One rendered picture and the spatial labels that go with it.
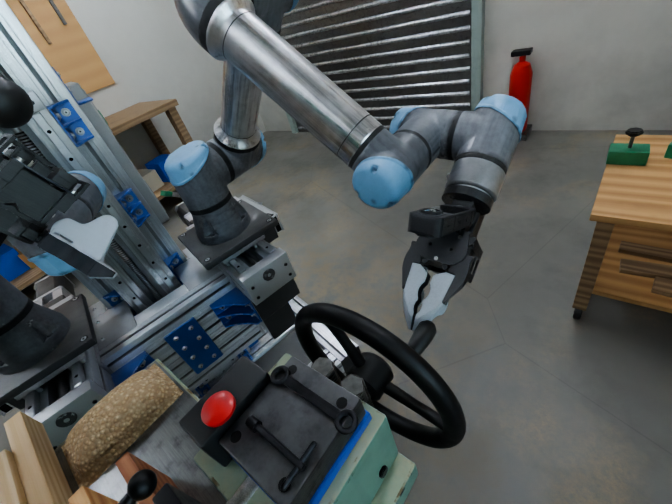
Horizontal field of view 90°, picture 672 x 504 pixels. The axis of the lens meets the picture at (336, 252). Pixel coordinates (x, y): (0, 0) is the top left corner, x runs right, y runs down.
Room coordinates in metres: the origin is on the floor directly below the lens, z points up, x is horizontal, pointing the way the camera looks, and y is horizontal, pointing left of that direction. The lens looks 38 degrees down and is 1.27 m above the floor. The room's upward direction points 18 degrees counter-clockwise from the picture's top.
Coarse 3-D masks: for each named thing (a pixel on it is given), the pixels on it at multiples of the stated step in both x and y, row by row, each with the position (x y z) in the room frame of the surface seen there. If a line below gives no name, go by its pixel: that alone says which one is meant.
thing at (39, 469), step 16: (16, 416) 0.30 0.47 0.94; (16, 432) 0.28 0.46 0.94; (32, 432) 0.28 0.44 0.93; (16, 448) 0.26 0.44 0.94; (32, 448) 0.25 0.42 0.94; (48, 448) 0.26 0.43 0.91; (16, 464) 0.23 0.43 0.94; (32, 464) 0.23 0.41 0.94; (48, 464) 0.23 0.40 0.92; (32, 480) 0.21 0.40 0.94; (48, 480) 0.20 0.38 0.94; (64, 480) 0.22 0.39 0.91; (32, 496) 0.19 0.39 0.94; (48, 496) 0.18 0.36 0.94; (64, 496) 0.19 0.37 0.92
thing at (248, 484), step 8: (248, 480) 0.13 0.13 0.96; (168, 488) 0.13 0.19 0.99; (176, 488) 0.13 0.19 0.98; (240, 488) 0.13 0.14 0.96; (248, 488) 0.12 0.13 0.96; (256, 488) 0.12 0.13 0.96; (160, 496) 0.12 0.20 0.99; (168, 496) 0.12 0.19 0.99; (176, 496) 0.12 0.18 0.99; (184, 496) 0.13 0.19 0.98; (232, 496) 0.12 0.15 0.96; (240, 496) 0.12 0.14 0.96; (248, 496) 0.12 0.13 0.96
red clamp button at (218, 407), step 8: (224, 392) 0.18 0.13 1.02; (208, 400) 0.18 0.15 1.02; (216, 400) 0.17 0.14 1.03; (224, 400) 0.17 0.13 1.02; (232, 400) 0.17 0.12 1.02; (208, 408) 0.17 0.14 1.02; (216, 408) 0.17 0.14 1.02; (224, 408) 0.16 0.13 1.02; (232, 408) 0.16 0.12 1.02; (208, 416) 0.16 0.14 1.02; (216, 416) 0.16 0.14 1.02; (224, 416) 0.16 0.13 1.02; (208, 424) 0.16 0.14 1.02; (216, 424) 0.15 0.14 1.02
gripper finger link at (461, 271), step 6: (468, 258) 0.31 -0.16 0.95; (456, 264) 0.31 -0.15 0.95; (462, 264) 0.31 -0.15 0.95; (468, 264) 0.30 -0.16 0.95; (450, 270) 0.31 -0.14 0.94; (456, 270) 0.31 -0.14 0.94; (462, 270) 0.30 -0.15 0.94; (468, 270) 0.30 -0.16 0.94; (456, 276) 0.30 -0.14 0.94; (462, 276) 0.29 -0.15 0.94; (468, 276) 0.30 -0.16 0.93; (456, 282) 0.29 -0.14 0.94; (462, 282) 0.29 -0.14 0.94; (450, 288) 0.29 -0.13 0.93; (456, 288) 0.29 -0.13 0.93; (450, 294) 0.28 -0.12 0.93; (444, 300) 0.28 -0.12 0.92
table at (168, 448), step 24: (168, 408) 0.27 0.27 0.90; (144, 432) 0.25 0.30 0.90; (168, 432) 0.24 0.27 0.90; (120, 456) 0.23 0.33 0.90; (144, 456) 0.22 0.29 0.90; (168, 456) 0.21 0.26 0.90; (192, 456) 0.20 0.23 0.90; (72, 480) 0.22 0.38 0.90; (96, 480) 0.21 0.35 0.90; (120, 480) 0.20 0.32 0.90; (192, 480) 0.17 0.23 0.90; (384, 480) 0.13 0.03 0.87; (408, 480) 0.12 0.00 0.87
